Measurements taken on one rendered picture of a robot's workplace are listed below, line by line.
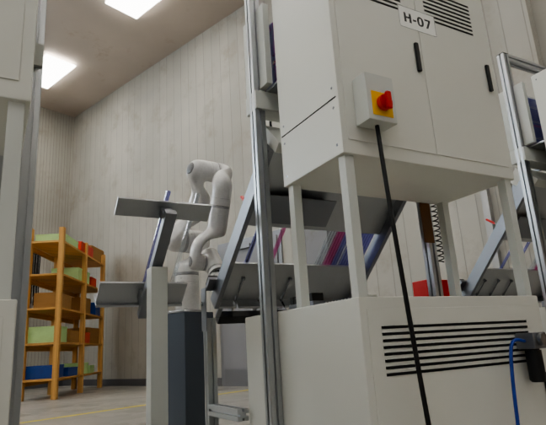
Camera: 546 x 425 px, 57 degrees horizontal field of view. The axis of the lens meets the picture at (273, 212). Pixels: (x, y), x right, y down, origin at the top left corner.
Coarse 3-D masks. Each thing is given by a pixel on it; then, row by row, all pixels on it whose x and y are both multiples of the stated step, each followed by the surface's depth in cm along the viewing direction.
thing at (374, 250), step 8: (400, 208) 212; (384, 224) 219; (384, 232) 219; (376, 240) 224; (384, 240) 220; (368, 248) 228; (376, 248) 223; (368, 256) 227; (376, 256) 224; (368, 264) 227; (368, 272) 228
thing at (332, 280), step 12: (240, 264) 201; (252, 264) 204; (276, 264) 209; (288, 264) 212; (312, 264) 218; (240, 276) 205; (252, 276) 207; (276, 276) 213; (288, 276) 215; (312, 276) 221; (324, 276) 224; (336, 276) 227; (348, 276) 230; (228, 288) 206; (252, 288) 211; (276, 288) 217; (288, 288) 220; (312, 288) 225; (324, 288) 229; (336, 288) 232; (348, 288) 235
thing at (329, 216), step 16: (272, 160) 180; (272, 176) 184; (272, 192) 188; (288, 192) 190; (304, 192) 193; (320, 192) 196; (272, 208) 187; (288, 208) 190; (304, 208) 193; (320, 208) 196; (336, 208) 204; (368, 208) 211; (384, 208) 215; (272, 224) 196; (288, 224) 199; (304, 224) 197; (320, 224) 200; (336, 224) 209; (368, 224) 216
